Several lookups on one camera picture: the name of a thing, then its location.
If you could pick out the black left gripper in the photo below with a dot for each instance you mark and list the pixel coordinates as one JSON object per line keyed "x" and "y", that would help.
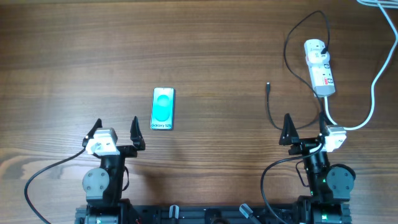
{"x": 123, "y": 149}

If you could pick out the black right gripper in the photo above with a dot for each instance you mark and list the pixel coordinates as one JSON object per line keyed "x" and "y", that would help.
{"x": 306, "y": 144}

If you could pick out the turquoise screen smartphone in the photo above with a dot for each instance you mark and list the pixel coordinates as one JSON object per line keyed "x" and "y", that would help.
{"x": 162, "y": 116}

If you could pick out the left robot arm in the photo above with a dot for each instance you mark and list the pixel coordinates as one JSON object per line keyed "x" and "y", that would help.
{"x": 104, "y": 185}

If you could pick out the white USB charger plug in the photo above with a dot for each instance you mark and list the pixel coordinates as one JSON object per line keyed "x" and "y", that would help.
{"x": 315, "y": 57}

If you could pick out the white power strip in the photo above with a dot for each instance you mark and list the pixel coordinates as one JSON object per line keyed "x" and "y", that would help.
{"x": 320, "y": 75}

